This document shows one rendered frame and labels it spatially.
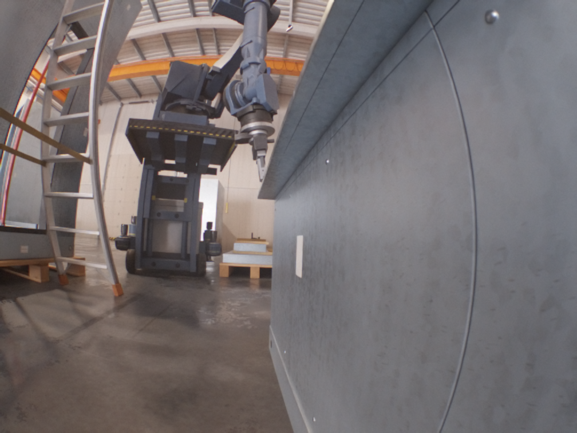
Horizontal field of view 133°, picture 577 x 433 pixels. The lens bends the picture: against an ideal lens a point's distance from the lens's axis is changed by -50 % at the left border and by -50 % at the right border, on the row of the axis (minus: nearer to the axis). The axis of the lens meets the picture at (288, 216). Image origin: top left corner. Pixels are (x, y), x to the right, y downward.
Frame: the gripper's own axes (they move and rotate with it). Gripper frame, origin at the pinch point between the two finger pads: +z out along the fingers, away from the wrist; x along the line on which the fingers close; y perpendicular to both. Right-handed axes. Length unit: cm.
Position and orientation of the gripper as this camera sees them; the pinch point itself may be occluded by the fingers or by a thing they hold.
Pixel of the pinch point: (263, 175)
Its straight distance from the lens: 92.9
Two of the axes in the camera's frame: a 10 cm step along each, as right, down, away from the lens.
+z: 1.5, 9.9, -0.7
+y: 9.7, -1.3, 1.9
